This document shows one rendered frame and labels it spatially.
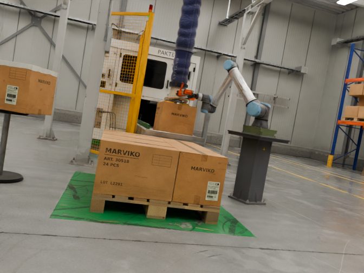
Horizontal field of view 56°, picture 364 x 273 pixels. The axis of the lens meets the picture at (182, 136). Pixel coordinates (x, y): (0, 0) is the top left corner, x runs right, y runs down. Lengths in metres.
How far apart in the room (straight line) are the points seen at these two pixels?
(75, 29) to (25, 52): 1.83
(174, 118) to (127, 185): 1.51
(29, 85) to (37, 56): 9.82
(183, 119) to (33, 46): 9.52
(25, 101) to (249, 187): 2.35
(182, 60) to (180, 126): 0.81
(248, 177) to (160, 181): 1.42
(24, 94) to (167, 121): 1.60
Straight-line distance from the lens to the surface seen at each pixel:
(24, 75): 3.07
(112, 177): 2.59
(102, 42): 4.58
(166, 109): 3.90
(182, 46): 4.21
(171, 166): 2.62
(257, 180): 3.84
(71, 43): 12.81
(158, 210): 2.68
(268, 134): 3.81
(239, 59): 7.17
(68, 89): 12.66
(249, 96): 3.74
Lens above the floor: 0.79
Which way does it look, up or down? 3 degrees down
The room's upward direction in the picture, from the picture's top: 10 degrees clockwise
